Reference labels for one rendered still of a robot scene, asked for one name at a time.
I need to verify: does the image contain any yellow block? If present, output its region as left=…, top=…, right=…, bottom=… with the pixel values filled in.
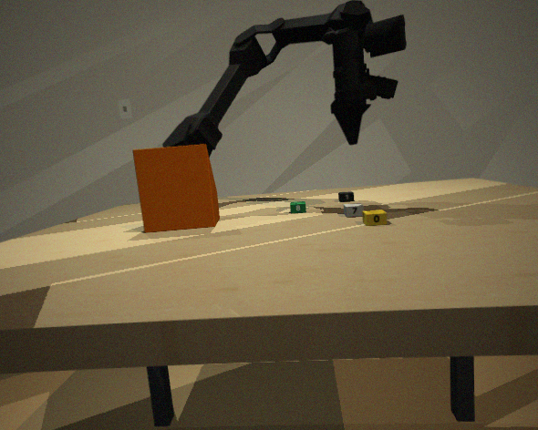
left=362, top=210, right=387, bottom=226

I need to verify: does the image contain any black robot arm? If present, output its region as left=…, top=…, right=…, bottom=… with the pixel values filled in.
left=163, top=0, right=407, bottom=157

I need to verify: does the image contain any green block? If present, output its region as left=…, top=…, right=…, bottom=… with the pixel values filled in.
left=290, top=201, right=306, bottom=213

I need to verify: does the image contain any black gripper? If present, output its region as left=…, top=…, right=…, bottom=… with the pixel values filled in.
left=330, top=59, right=377, bottom=145

